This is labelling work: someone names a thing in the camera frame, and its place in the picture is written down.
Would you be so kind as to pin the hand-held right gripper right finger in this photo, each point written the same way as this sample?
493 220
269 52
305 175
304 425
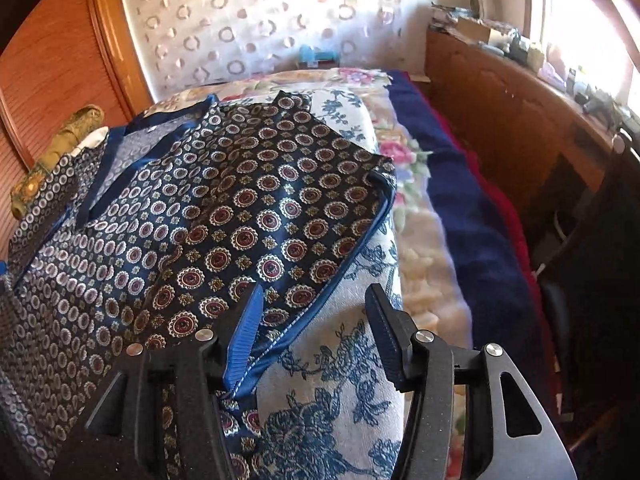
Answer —
386 342

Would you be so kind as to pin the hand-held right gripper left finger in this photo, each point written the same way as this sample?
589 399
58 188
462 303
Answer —
248 327

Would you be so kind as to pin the navy medallion print garment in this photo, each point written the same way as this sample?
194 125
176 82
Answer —
225 210

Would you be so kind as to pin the white blue floral bedsheet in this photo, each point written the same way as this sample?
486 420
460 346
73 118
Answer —
325 410

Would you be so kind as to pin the cream pink floral blanket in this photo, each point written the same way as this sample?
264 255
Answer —
425 240

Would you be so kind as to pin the navy blue blanket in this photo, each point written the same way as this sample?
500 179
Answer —
475 220

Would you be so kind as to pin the red blanket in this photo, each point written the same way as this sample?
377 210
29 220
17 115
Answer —
492 180

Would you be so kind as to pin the black chair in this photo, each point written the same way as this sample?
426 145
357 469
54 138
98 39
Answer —
610 240

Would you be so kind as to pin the green patterned cushion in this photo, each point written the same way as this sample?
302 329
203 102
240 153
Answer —
65 145

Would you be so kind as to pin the wooden desk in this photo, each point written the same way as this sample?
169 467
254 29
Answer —
500 100

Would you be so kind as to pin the small blue plastic object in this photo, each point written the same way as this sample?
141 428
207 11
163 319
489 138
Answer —
317 56

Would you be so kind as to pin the white circle print curtain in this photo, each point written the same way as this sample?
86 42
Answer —
250 10

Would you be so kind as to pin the cardboard box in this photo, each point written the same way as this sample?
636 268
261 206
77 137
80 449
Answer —
474 30

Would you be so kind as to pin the clutter of small desk things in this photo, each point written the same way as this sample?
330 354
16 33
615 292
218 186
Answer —
550 60

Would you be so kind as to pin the wooden wardrobe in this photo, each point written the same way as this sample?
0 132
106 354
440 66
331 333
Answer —
50 60

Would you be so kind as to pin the bright window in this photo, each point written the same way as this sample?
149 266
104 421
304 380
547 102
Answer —
585 5

